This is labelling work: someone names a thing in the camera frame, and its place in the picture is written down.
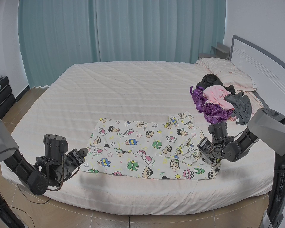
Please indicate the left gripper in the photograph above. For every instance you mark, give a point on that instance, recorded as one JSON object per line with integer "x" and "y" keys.
{"x": 74, "y": 159}

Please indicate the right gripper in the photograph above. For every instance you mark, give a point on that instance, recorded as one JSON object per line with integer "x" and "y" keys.
{"x": 206, "y": 149}

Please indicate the white printed pyjama top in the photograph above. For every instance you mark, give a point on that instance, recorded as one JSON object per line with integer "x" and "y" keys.
{"x": 144, "y": 144}

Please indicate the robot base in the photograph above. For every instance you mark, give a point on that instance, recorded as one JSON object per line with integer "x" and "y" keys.
{"x": 266, "y": 220}

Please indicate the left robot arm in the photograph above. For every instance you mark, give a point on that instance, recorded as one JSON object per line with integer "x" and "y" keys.
{"x": 54, "y": 147}

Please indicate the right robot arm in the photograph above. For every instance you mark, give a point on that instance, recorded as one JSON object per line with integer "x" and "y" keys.
{"x": 245, "y": 140}

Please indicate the bed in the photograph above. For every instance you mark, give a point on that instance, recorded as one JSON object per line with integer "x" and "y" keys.
{"x": 122, "y": 89}

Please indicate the purple satin garment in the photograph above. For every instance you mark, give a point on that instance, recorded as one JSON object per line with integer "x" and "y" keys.
{"x": 213, "y": 112}

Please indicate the pink garment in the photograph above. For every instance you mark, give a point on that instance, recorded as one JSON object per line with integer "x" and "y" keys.
{"x": 213, "y": 94}

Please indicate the dark grey garment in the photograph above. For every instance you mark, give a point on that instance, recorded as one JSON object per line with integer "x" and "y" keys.
{"x": 241, "y": 106}

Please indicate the black garment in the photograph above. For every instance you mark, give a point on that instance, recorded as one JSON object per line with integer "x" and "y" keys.
{"x": 209, "y": 80}

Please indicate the pale pink pillow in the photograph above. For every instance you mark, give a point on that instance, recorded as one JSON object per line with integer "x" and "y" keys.
{"x": 227, "y": 70}

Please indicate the black chest of drawers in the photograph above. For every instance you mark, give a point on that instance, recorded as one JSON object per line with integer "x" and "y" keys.
{"x": 6, "y": 93}

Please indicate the grey bedside table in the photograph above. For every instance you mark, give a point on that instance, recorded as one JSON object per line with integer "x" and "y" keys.
{"x": 222, "y": 49}

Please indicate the blue-green curtain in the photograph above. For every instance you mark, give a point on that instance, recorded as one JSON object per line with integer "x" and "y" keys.
{"x": 133, "y": 33}

